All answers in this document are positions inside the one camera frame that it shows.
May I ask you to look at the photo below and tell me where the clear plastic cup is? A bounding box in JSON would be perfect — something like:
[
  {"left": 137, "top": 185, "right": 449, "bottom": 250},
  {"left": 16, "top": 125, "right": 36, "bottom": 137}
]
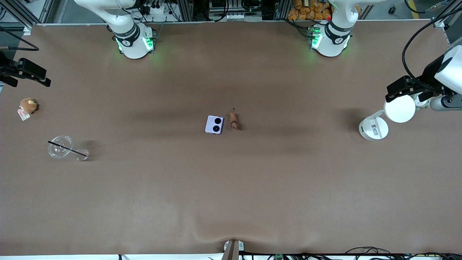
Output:
[{"left": 48, "top": 135, "right": 90, "bottom": 161}]

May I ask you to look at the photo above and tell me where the brown lion statue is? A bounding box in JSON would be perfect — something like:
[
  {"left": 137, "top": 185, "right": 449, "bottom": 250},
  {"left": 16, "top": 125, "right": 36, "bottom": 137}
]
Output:
[{"left": 229, "top": 108, "right": 241, "bottom": 131}]

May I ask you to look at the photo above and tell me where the looped black cable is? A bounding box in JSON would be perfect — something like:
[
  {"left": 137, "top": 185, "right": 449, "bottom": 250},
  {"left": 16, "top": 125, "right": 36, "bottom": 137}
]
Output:
[{"left": 345, "top": 247, "right": 392, "bottom": 255}]

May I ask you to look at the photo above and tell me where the lilac flip phone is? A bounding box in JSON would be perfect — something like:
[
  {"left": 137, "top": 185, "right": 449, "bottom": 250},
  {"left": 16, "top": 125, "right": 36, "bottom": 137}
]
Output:
[{"left": 205, "top": 115, "right": 224, "bottom": 135}]

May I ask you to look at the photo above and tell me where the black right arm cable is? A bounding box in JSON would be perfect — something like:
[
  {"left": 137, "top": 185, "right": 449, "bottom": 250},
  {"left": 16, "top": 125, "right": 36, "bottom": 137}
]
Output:
[{"left": 0, "top": 27, "right": 39, "bottom": 51}]

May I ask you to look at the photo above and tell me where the pile of orange bread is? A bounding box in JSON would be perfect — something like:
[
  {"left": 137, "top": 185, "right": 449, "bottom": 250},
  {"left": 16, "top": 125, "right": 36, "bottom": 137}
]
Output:
[{"left": 287, "top": 0, "right": 333, "bottom": 21}]

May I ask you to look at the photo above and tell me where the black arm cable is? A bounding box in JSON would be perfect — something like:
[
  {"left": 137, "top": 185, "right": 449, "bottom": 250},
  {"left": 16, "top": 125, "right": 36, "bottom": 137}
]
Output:
[
  {"left": 0, "top": 27, "right": 39, "bottom": 51},
  {"left": 402, "top": 7, "right": 462, "bottom": 92}
]

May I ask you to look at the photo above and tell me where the white power strip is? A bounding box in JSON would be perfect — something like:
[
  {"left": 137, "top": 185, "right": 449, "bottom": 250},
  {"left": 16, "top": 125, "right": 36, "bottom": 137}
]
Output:
[{"left": 139, "top": 0, "right": 166, "bottom": 15}]

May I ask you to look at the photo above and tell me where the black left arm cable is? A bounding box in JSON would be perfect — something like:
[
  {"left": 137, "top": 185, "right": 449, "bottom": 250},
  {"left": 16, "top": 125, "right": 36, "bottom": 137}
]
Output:
[{"left": 402, "top": 7, "right": 462, "bottom": 92}]

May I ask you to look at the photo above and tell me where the white round desk lamp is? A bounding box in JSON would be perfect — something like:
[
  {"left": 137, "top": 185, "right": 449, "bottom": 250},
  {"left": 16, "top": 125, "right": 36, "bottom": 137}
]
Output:
[{"left": 358, "top": 93, "right": 417, "bottom": 142}]

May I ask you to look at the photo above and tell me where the black drinking straw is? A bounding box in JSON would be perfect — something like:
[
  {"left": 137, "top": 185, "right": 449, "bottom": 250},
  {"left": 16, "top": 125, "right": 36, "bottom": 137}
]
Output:
[{"left": 48, "top": 141, "right": 88, "bottom": 157}]

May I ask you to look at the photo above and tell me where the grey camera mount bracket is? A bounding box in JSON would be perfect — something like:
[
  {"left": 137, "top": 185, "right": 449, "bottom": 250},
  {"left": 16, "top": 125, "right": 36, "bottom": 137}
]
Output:
[{"left": 222, "top": 239, "right": 245, "bottom": 260}]

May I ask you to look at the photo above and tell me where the aluminium frame profile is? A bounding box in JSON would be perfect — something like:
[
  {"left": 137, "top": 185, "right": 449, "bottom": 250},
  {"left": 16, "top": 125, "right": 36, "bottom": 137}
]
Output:
[
  {"left": 433, "top": 0, "right": 462, "bottom": 29},
  {"left": 0, "top": 0, "right": 36, "bottom": 36}
]

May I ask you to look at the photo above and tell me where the brown plush toy with tag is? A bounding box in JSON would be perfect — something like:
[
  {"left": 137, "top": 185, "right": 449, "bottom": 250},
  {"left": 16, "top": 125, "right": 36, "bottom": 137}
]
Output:
[{"left": 17, "top": 98, "right": 38, "bottom": 121}]

